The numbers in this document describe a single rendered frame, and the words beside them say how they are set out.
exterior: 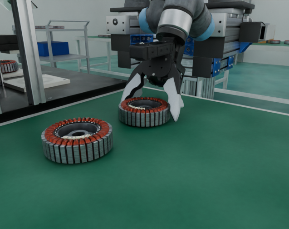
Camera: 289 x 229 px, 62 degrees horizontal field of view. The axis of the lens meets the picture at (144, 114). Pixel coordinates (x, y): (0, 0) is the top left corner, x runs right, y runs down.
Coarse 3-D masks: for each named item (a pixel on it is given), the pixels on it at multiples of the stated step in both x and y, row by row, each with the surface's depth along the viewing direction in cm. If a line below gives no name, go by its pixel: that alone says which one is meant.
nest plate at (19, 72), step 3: (21, 69) 95; (12, 72) 88; (15, 72) 88; (18, 72) 88; (21, 72) 88; (3, 75) 83; (6, 75) 84; (9, 75) 85; (12, 75) 86; (15, 75) 87; (18, 75) 87; (21, 75) 88; (3, 78) 84
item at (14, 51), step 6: (0, 36) 62; (6, 36) 63; (12, 36) 65; (0, 42) 63; (6, 42) 64; (12, 42) 65; (0, 48) 63; (6, 48) 64; (12, 48) 65; (18, 48) 66
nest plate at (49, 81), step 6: (18, 78) 78; (48, 78) 78; (54, 78) 78; (60, 78) 78; (6, 84) 72; (12, 84) 70; (18, 84) 70; (24, 84) 70; (48, 84) 71; (54, 84) 73; (60, 84) 74; (24, 90) 66
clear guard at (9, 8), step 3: (0, 0) 100; (3, 0) 98; (6, 0) 97; (9, 0) 96; (3, 3) 101; (6, 3) 99; (9, 3) 98; (33, 3) 89; (6, 6) 102; (9, 6) 101; (33, 6) 91; (36, 6) 91; (9, 9) 103
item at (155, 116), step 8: (120, 104) 52; (128, 104) 51; (136, 104) 54; (144, 104) 55; (152, 104) 54; (160, 104) 51; (168, 104) 52; (120, 112) 50; (128, 112) 48; (136, 112) 48; (144, 112) 47; (152, 112) 47; (160, 112) 48; (168, 112) 50; (128, 120) 48; (136, 120) 47; (144, 120) 47; (152, 120) 47; (160, 120) 48
